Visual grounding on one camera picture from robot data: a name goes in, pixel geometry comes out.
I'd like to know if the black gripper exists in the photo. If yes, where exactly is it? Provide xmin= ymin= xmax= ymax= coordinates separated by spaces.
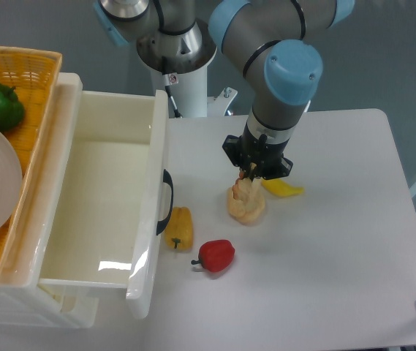
xmin=222 ymin=124 xmax=293 ymax=181

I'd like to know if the square toasted bread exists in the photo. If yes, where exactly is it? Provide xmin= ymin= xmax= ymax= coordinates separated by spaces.
xmin=232 ymin=162 xmax=260 ymax=211

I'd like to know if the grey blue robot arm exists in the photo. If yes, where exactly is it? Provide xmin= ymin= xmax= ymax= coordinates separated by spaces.
xmin=94 ymin=1 xmax=355 ymax=179

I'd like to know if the round bread roll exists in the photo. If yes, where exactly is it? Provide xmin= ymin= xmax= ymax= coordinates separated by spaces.
xmin=227 ymin=188 xmax=265 ymax=225

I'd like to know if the open white upper drawer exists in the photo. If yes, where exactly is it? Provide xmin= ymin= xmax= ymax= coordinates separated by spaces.
xmin=39 ymin=91 xmax=169 ymax=319

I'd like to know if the yellow banana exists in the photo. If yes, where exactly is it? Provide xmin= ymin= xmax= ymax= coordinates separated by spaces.
xmin=261 ymin=178 xmax=304 ymax=197

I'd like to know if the red bell pepper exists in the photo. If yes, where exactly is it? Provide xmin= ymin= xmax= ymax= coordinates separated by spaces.
xmin=191 ymin=239 xmax=235 ymax=273

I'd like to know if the yellow bell pepper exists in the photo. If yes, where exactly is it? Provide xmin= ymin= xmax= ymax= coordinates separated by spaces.
xmin=164 ymin=207 xmax=194 ymax=251

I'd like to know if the yellow woven basket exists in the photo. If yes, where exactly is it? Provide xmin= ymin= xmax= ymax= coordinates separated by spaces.
xmin=0 ymin=46 xmax=62 ymax=273

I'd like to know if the black drawer handle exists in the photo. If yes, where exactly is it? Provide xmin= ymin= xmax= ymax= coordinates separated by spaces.
xmin=156 ymin=169 xmax=174 ymax=235

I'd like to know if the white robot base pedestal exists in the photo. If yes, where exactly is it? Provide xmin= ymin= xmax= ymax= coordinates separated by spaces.
xmin=136 ymin=18 xmax=238 ymax=118

